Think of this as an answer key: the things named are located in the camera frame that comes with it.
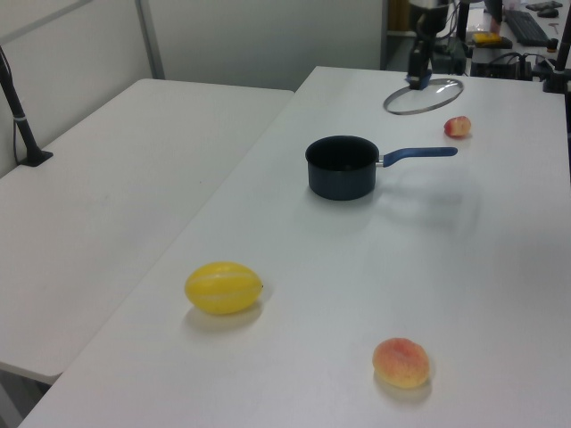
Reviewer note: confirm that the black computer mouse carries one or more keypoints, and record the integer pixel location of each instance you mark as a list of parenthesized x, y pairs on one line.
[(548, 12)]

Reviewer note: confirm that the red wax apple fruit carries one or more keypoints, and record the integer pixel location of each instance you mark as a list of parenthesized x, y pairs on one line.
[(457, 127)]

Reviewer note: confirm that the yellow striped melon toy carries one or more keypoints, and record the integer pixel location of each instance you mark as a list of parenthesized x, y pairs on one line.
[(223, 289)]

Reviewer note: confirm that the black camera pole with base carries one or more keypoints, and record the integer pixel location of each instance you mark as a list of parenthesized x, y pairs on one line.
[(20, 120)]

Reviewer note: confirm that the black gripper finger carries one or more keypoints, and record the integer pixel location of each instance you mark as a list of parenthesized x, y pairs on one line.
[(426, 58), (415, 67)]

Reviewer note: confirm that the black pole with table clamp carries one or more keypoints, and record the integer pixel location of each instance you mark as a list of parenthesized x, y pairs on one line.
[(560, 67)]

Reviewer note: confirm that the glass lid with blue knob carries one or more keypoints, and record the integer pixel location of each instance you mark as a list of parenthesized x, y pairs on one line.
[(442, 91)]

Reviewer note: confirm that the black vertical stand pole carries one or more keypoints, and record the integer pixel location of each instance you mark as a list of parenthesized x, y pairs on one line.
[(462, 35)]

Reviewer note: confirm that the black computer case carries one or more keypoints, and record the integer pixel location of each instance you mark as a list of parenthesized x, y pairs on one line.
[(502, 64)]

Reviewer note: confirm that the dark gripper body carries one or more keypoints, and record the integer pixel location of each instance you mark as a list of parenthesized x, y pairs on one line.
[(430, 22)]

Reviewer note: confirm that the orange peach toy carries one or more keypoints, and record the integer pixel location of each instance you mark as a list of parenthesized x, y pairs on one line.
[(401, 363)]

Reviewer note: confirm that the black keyboard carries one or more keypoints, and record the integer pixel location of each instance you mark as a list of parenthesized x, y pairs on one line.
[(526, 26)]

